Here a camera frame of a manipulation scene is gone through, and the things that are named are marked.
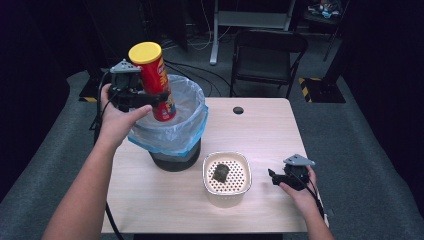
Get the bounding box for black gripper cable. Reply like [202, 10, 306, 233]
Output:
[88, 70, 125, 240]
[288, 171, 329, 228]

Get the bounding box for black base with striped edge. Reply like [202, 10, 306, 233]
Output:
[297, 76, 347, 104]

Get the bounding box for black floor cables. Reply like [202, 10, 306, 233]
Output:
[162, 58, 232, 98]

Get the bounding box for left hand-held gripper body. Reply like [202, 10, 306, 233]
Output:
[109, 58, 145, 112]

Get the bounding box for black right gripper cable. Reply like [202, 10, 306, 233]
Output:
[288, 171, 329, 228]

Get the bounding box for person's left hand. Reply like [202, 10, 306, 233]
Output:
[97, 83, 154, 148]

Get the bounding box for dark cluttered rack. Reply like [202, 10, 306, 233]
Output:
[299, 0, 352, 62]

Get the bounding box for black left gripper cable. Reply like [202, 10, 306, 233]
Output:
[88, 70, 125, 240]

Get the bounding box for person's right hand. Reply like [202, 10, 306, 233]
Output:
[278, 165, 320, 216]

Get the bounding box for red chips can yellow lid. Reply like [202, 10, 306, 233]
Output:
[127, 41, 177, 123]

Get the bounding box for dark crumpled scrap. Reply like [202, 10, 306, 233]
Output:
[211, 162, 231, 184]

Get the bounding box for white perforated basket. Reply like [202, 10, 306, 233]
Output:
[201, 151, 253, 209]

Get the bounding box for black mesh trash bin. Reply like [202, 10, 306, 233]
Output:
[148, 137, 202, 173]

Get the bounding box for white metal desk frame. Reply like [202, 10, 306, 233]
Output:
[208, 0, 297, 66]

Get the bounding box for black folding chair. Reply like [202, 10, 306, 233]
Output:
[229, 28, 310, 100]

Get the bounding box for translucent blue-edged bin bag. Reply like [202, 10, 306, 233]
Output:
[127, 73, 210, 158]

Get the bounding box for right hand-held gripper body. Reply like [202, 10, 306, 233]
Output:
[281, 153, 316, 192]

